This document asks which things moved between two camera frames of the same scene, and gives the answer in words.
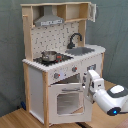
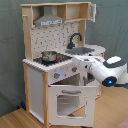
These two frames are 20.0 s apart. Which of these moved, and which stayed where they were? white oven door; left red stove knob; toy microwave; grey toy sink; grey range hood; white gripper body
Moved: white gripper body; white oven door
Stayed: toy microwave; grey toy sink; left red stove knob; grey range hood
